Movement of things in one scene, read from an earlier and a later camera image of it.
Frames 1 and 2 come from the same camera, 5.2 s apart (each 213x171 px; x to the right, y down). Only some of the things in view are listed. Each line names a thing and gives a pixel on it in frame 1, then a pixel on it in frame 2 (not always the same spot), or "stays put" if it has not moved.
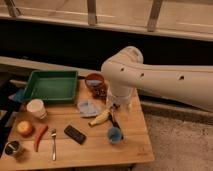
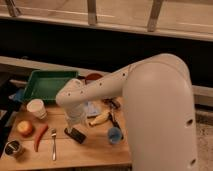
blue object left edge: x=20 y=94 stays put
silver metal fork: x=54 y=134 stays put
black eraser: x=75 y=134 stays put
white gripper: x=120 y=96 → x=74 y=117
